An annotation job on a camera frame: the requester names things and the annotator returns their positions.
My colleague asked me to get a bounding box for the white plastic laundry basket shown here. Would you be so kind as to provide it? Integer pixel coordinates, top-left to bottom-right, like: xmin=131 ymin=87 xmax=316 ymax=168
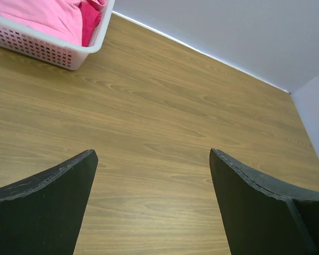
xmin=0 ymin=1 xmax=115 ymax=71

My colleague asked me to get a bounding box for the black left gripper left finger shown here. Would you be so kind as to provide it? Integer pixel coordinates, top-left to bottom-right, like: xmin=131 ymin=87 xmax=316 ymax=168
xmin=0 ymin=149 xmax=98 ymax=254

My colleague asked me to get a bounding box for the light pink t shirt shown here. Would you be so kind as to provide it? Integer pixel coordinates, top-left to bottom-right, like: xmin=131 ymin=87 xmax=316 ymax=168
xmin=0 ymin=0 xmax=107 ymax=46

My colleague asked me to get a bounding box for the magenta t shirt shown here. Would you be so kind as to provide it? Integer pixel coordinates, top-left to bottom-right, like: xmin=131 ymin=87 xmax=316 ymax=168
xmin=79 ymin=2 xmax=101 ymax=47

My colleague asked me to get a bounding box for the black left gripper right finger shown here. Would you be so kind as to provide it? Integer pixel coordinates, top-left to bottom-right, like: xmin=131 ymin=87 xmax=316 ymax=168
xmin=209 ymin=149 xmax=319 ymax=254

